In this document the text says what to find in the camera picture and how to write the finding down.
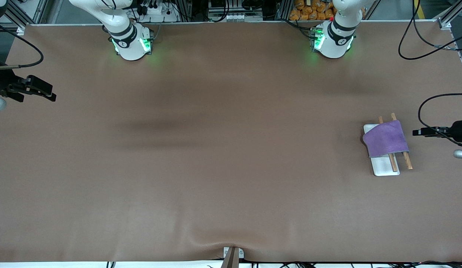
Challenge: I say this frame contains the white power strip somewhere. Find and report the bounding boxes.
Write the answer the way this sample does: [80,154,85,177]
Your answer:
[140,4,179,23]

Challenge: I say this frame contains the purple and grey towel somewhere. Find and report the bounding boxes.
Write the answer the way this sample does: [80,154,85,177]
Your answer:
[362,120,410,158]

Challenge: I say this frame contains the white rack with wooden bars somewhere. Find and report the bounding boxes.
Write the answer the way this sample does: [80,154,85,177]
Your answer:
[363,113,413,176]

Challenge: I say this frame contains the white terminal strip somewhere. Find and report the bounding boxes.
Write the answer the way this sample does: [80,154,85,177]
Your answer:
[223,13,263,22]

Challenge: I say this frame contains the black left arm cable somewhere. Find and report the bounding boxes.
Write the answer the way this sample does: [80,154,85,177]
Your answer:
[398,0,462,147]

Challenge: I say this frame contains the aluminium frame profile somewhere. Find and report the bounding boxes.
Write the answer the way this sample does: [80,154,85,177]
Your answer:
[437,0,462,30]
[4,0,49,29]

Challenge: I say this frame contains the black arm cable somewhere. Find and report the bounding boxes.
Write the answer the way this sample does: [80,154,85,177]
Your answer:
[0,20,44,70]
[398,0,462,147]

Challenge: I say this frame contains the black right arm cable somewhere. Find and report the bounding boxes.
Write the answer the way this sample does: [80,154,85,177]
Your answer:
[0,20,44,70]

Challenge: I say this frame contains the orange snack bags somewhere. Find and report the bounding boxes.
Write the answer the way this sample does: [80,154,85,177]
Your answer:
[289,0,365,21]

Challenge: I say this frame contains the front camera pole with bracket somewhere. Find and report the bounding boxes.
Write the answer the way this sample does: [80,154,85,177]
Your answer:
[220,246,245,268]

